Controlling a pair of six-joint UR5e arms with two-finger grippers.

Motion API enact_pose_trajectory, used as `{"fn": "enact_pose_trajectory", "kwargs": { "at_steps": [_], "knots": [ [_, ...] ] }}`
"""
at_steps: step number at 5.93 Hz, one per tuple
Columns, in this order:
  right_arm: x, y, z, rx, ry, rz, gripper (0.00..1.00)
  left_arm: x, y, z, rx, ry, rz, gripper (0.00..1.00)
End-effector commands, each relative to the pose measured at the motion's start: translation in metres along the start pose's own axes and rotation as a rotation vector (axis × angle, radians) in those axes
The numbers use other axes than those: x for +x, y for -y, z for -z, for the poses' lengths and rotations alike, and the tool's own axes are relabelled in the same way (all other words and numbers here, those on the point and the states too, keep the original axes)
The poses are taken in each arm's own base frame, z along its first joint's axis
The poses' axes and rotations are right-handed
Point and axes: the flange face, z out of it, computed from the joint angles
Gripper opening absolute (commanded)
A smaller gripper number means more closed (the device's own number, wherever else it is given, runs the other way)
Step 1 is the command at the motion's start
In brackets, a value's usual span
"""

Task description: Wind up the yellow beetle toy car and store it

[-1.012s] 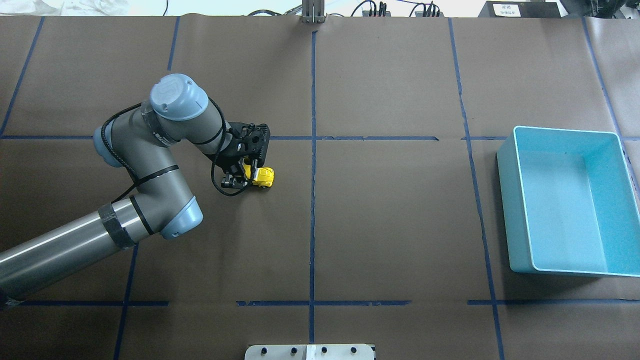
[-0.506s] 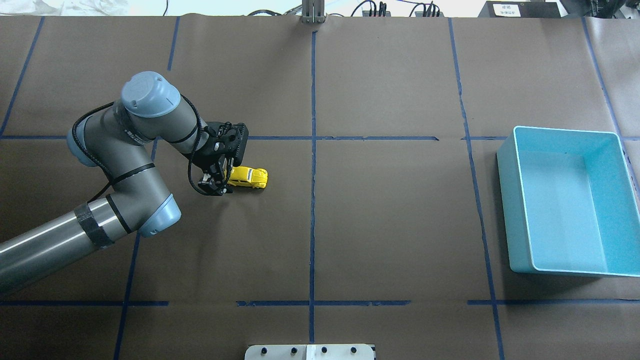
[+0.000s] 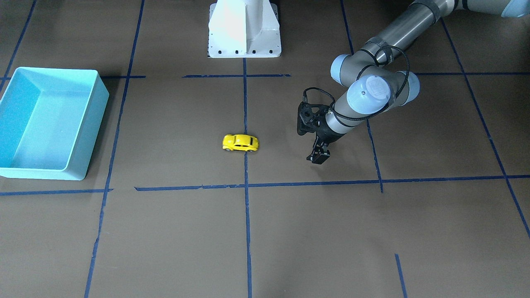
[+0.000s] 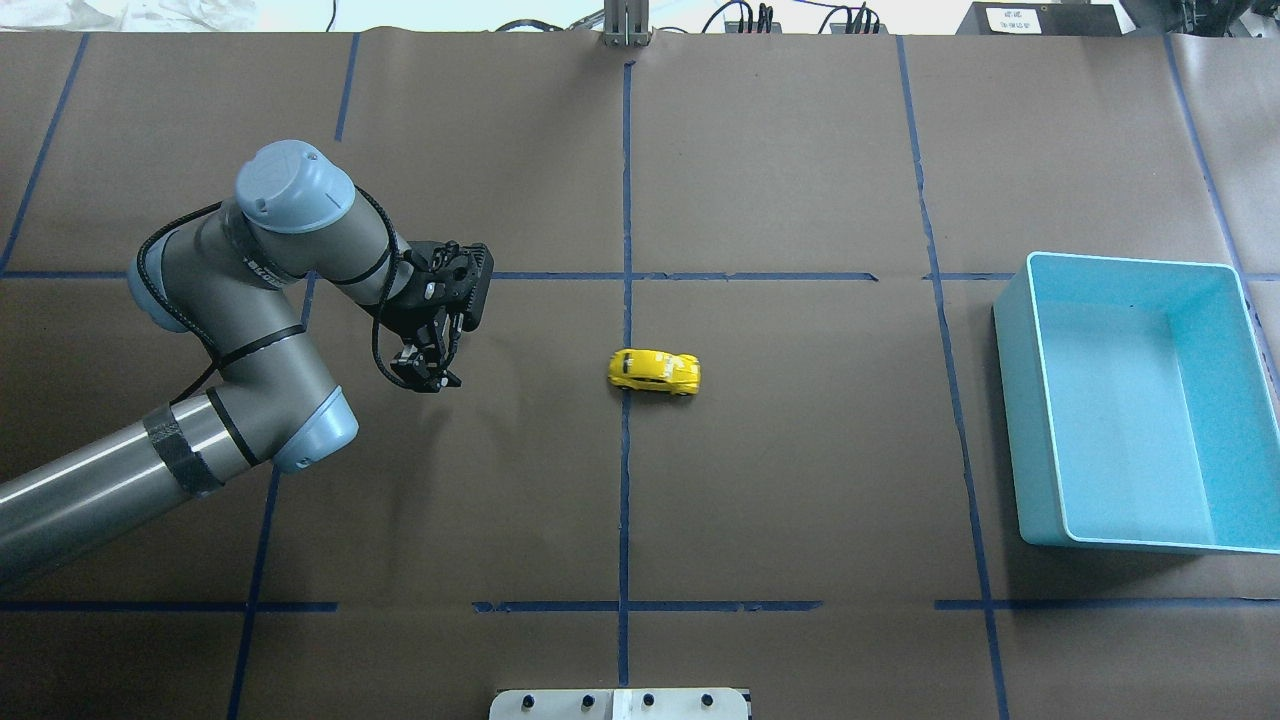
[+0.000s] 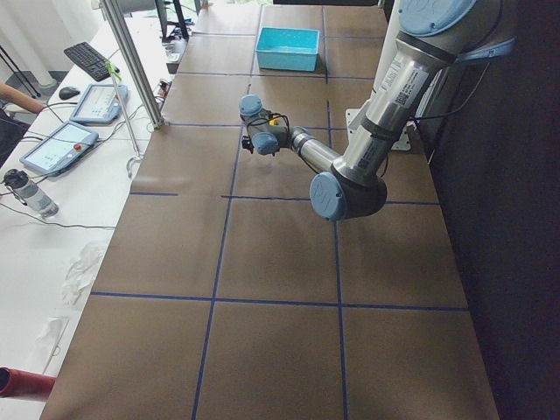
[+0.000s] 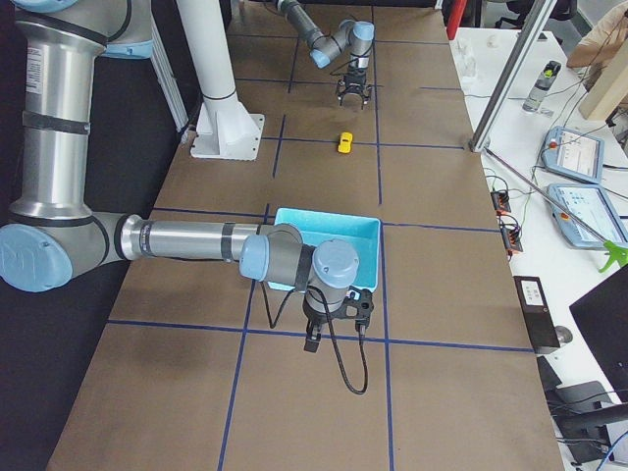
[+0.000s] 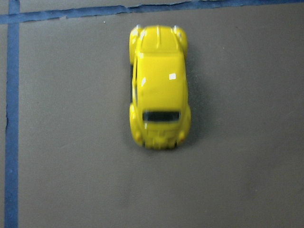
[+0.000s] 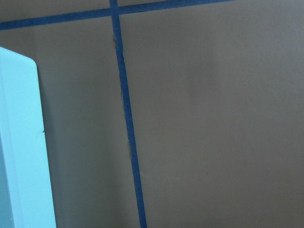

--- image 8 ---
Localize turquoise plastic bin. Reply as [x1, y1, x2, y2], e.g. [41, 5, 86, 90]
[0, 48, 56, 228]

